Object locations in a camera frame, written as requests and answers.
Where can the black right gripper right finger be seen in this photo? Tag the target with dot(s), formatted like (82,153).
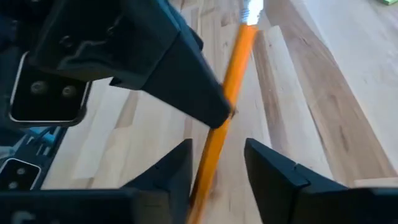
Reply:
(311,205)

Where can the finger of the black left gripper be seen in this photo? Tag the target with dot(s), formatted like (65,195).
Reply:
(140,46)

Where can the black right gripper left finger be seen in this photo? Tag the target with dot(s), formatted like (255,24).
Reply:
(93,207)

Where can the yellow pencil with red eraser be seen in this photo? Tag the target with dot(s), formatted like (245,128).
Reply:
(239,62)

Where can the green sticky note pad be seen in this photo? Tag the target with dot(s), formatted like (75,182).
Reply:
(390,1)

